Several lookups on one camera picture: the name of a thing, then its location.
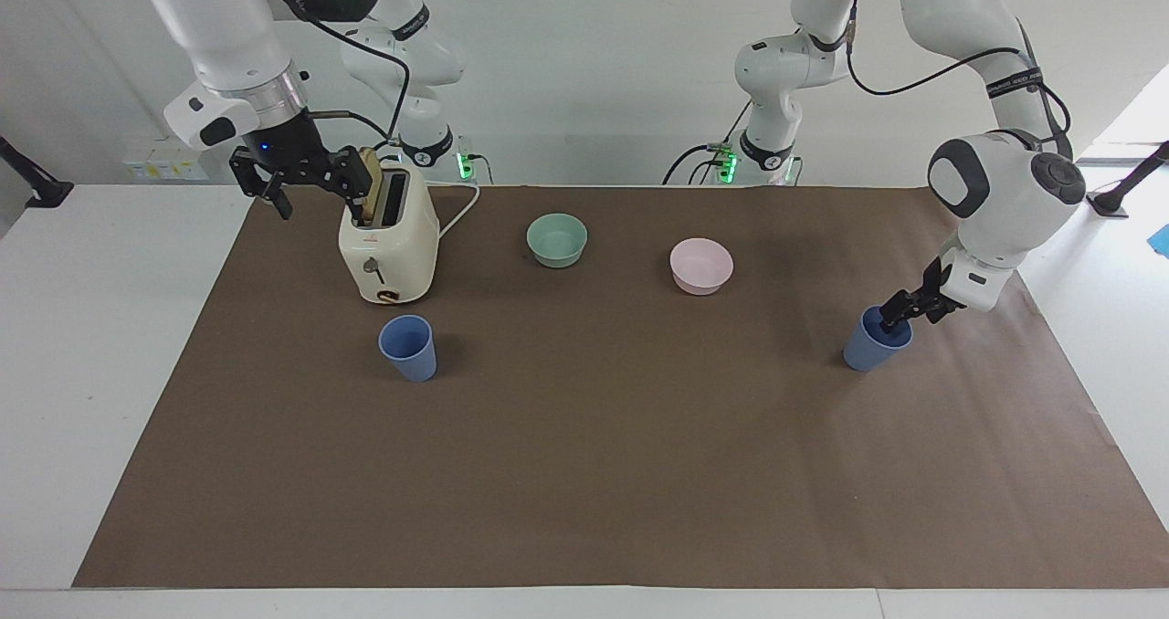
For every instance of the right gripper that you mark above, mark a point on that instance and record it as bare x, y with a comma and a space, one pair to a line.
281, 142

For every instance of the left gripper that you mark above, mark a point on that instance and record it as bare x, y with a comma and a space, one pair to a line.
948, 298

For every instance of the blue cup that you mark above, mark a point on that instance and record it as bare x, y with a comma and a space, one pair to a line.
409, 350
872, 345

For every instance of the toast slice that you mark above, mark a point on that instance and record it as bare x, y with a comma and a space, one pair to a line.
368, 185

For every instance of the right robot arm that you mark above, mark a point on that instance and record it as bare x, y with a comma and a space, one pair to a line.
219, 35

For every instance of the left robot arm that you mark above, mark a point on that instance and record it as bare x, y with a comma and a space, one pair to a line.
995, 199

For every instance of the cream toaster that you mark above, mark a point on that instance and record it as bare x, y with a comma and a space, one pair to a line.
388, 249

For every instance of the pink bowl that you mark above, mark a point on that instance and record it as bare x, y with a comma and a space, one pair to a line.
701, 266

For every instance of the black stand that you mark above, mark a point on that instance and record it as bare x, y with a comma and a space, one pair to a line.
1128, 185
32, 185

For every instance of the blue object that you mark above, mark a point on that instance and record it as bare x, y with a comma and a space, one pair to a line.
1163, 240

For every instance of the green bowl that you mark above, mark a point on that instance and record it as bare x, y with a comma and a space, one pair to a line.
557, 240

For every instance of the white wall socket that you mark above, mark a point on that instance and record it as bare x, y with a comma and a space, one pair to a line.
169, 162

